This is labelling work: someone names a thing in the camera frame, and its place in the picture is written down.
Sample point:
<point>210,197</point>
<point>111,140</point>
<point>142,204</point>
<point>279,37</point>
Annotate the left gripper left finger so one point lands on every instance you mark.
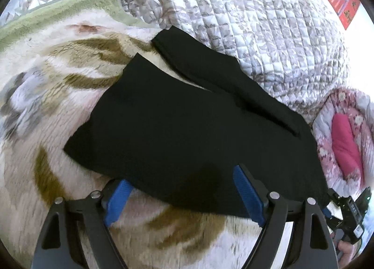
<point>59,246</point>

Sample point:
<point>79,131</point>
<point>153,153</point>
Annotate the black pants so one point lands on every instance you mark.
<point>179,138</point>

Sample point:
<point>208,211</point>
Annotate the floral fleece blanket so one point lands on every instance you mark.
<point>56,62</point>

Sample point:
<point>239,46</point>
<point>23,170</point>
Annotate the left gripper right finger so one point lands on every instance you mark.
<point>310,244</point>

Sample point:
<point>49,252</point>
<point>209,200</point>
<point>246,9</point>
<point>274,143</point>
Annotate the pink floral folded quilt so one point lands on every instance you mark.
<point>344,133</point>

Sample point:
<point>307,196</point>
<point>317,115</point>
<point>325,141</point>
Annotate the right hand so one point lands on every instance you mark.
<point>348,250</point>

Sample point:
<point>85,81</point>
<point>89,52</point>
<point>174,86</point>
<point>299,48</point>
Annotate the quilted grey floral bedspread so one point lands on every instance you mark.
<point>295,49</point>

